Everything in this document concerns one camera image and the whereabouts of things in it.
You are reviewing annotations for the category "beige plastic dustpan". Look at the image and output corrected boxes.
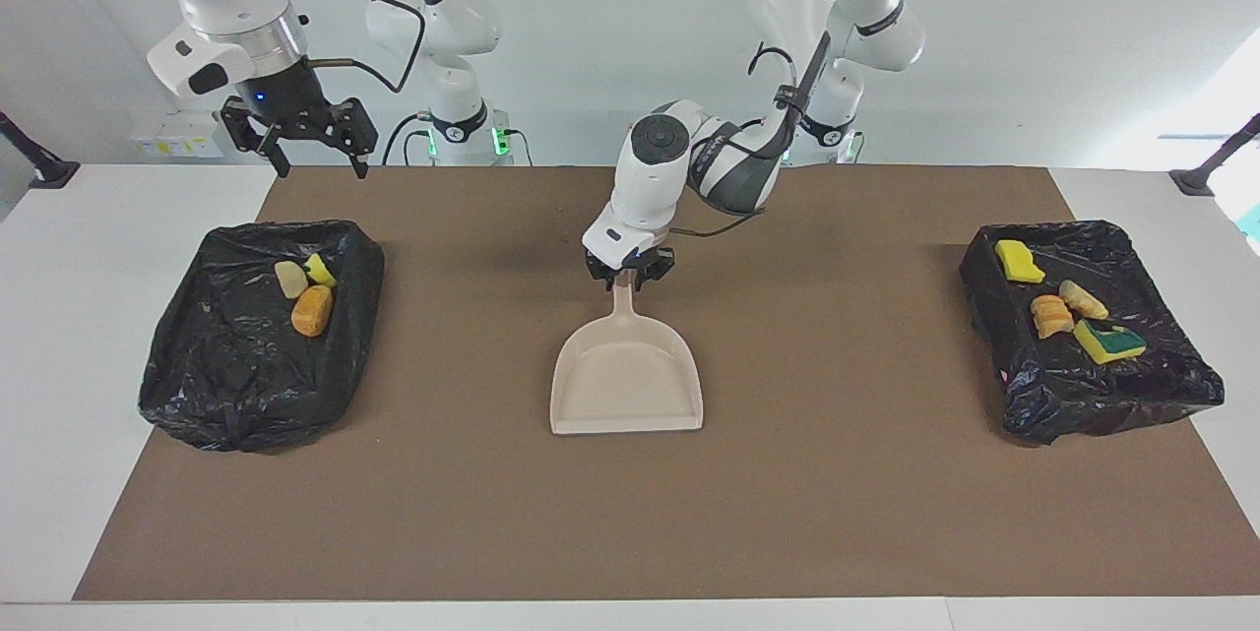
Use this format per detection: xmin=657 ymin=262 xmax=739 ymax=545
xmin=549 ymin=279 xmax=706 ymax=436

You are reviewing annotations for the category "orange-brown sponge lump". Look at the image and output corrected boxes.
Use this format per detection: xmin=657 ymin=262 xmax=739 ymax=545
xmin=290 ymin=284 xmax=334 ymax=338

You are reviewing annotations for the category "notched yellow sponge piece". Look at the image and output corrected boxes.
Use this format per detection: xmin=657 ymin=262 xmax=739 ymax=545
xmin=993 ymin=239 xmax=1046 ymax=285

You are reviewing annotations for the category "beige food piece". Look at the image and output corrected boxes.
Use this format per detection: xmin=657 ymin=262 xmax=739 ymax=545
xmin=1058 ymin=280 xmax=1110 ymax=321
xmin=1030 ymin=294 xmax=1075 ymax=340

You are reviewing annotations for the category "green and yellow sponge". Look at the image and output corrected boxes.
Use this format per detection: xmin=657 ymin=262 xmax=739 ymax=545
xmin=1072 ymin=319 xmax=1148 ymax=365

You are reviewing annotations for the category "black bag-lined bin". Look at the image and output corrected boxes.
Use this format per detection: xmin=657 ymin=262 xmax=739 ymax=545
xmin=138 ymin=220 xmax=386 ymax=454
xmin=960 ymin=220 xmax=1227 ymax=446

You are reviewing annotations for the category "black stand pole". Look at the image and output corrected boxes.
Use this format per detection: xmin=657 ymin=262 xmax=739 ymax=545
xmin=0 ymin=111 xmax=80 ymax=190
xmin=1169 ymin=114 xmax=1260 ymax=197

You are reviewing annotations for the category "brown table mat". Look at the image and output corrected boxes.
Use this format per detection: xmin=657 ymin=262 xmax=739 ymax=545
xmin=74 ymin=165 xmax=1260 ymax=602

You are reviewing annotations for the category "black base cable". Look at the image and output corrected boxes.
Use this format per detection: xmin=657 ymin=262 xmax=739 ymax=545
xmin=382 ymin=112 xmax=434 ymax=166

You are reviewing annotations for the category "white wall box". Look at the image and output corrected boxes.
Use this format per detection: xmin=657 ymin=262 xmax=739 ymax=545
xmin=128 ymin=109 xmax=237 ymax=159

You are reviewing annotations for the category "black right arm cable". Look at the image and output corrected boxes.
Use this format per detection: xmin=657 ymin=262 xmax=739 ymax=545
xmin=290 ymin=0 xmax=428 ymax=95

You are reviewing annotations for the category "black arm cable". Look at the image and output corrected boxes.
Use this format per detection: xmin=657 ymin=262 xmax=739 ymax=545
xmin=674 ymin=31 xmax=838 ymax=240
xmin=290 ymin=0 xmax=428 ymax=95

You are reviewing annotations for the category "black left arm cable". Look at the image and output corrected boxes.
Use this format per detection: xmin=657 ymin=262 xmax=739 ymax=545
xmin=674 ymin=31 xmax=838 ymax=240

